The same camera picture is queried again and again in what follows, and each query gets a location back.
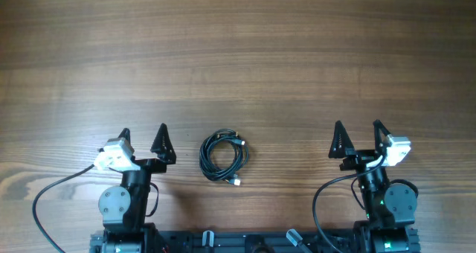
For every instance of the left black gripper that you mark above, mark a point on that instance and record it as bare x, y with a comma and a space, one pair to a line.
164, 155

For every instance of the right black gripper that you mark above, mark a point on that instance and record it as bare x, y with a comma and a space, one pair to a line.
358, 157

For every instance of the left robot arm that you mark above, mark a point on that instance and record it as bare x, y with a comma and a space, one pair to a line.
124, 207

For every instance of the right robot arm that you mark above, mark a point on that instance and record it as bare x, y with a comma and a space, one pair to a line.
390, 205

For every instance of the black base frame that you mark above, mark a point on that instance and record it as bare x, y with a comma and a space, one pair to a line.
344, 240

